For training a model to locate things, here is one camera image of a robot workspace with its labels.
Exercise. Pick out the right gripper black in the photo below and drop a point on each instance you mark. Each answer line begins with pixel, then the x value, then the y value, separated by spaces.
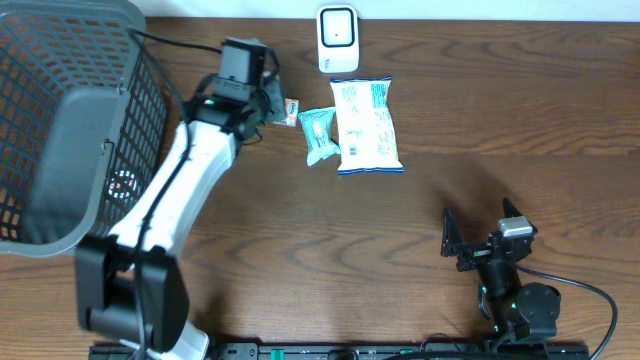
pixel 453 243

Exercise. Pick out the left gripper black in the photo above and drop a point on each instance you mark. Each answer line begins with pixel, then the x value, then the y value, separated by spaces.
pixel 276 94

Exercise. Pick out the orange tissue pack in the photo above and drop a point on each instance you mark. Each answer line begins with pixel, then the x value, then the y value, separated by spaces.
pixel 290 116

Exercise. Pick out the teal small snack packet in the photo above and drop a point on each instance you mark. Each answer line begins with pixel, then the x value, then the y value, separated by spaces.
pixel 316 124

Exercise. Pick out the large white snack bag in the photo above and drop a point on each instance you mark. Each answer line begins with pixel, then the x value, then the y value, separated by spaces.
pixel 367 138

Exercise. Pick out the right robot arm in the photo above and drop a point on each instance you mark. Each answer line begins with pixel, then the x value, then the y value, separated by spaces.
pixel 522 313

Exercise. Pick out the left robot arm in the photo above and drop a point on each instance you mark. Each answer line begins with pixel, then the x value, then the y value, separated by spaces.
pixel 128 283

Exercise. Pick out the white barcode scanner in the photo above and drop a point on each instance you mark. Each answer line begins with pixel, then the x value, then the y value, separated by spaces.
pixel 337 39

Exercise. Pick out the grey plastic mesh basket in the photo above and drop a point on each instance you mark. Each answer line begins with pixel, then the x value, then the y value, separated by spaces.
pixel 83 120

